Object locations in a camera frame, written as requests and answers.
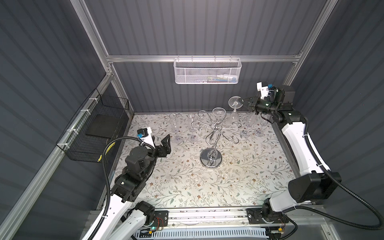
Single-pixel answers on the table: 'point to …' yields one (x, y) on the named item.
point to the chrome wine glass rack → (212, 158)
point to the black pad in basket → (104, 125)
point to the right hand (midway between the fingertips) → (240, 101)
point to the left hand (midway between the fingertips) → (162, 136)
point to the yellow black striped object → (108, 149)
